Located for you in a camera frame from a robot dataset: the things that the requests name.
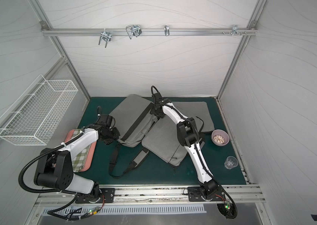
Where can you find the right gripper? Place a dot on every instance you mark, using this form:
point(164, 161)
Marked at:
point(158, 102)

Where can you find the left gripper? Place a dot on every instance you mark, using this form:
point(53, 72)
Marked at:
point(112, 133)

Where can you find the grey laptop bag with strap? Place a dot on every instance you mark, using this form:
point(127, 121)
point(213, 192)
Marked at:
point(133, 119)

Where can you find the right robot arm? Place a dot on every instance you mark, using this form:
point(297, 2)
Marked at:
point(188, 137)

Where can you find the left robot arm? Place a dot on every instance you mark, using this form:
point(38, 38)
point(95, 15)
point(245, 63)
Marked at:
point(54, 166)

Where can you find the grey laptop sleeve front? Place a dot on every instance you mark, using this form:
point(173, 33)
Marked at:
point(162, 141)

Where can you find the grey laptop sleeve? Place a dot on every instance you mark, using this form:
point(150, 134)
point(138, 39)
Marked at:
point(199, 111)
point(162, 141)

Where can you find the grey laptop sleeve back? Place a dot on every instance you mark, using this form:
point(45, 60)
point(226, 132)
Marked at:
point(199, 111)

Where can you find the green checkered cloth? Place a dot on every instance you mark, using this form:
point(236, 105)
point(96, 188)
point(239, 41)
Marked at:
point(82, 162)

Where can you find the pink bowl with snacks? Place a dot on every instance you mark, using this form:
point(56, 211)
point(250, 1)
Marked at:
point(220, 137)

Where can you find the metal hook small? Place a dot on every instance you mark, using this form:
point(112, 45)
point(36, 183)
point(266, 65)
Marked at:
point(166, 30)

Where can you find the metal hook clamp middle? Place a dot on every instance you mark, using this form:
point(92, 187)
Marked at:
point(133, 31)

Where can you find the metal hook clamp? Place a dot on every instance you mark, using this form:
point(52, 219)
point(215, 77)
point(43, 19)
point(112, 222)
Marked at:
point(105, 37)
point(133, 31)
point(235, 32)

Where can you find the green table mat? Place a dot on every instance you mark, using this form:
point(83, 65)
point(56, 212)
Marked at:
point(153, 170)

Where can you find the metal hook clamp left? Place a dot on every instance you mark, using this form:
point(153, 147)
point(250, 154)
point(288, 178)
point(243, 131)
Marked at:
point(105, 37)

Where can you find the clear plastic cup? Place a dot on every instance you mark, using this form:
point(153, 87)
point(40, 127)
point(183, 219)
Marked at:
point(231, 162)

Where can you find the metal hook clamp right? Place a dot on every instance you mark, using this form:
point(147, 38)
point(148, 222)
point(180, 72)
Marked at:
point(235, 32)

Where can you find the aluminium crossbar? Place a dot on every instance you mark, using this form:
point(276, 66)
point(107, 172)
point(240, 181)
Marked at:
point(148, 32)

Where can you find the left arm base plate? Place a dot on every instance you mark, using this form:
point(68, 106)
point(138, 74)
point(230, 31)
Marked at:
point(107, 196)

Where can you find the aluminium front rail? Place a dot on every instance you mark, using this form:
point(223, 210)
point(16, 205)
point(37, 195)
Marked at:
point(170, 194)

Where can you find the white wire basket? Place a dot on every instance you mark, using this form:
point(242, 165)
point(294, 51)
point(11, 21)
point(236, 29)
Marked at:
point(33, 118)

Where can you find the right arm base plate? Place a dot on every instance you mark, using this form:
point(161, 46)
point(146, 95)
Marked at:
point(194, 194)

